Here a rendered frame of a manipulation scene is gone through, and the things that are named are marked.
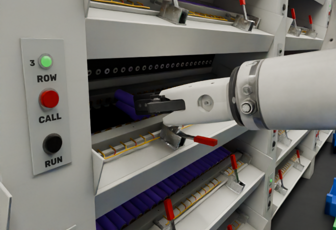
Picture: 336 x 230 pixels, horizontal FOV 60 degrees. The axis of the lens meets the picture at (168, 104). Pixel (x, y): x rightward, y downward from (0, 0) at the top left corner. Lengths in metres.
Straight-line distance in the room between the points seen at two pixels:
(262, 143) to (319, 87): 0.59
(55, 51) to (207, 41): 0.30
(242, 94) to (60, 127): 0.19
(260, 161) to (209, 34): 0.49
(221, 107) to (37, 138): 0.19
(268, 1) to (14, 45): 0.69
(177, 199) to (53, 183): 0.36
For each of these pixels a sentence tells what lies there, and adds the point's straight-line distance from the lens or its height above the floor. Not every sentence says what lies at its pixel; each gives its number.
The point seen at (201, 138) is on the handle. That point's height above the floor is 0.51.
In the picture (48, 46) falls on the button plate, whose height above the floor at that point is 0.65.
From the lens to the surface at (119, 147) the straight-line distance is 0.42.
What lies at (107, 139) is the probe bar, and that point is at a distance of 0.40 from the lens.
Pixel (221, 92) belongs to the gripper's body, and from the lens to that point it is 0.34.
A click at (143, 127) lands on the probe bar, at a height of 0.52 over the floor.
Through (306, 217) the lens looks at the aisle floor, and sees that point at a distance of 1.32.
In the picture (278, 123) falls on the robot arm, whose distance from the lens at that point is 0.33.
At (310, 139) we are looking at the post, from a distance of 1.58.
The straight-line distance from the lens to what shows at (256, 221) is 0.99.
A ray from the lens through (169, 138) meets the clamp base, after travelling 0.47.
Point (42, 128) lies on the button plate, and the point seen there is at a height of 0.57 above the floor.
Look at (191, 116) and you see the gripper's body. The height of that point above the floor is 0.56.
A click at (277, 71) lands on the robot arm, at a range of 0.32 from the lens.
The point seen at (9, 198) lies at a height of 0.53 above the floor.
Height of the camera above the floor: 0.65
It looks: 11 degrees down
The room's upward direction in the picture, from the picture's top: straight up
